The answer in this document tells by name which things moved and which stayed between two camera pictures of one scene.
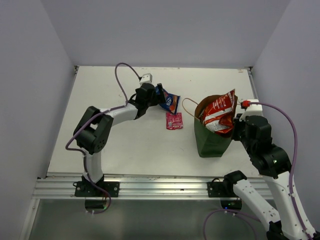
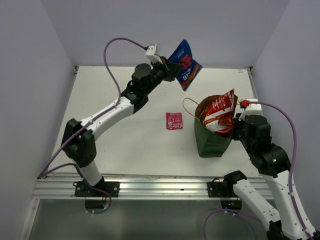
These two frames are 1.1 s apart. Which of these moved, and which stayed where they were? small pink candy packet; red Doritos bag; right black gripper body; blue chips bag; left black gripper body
Moved: left black gripper body; blue chips bag
Stayed: right black gripper body; red Doritos bag; small pink candy packet
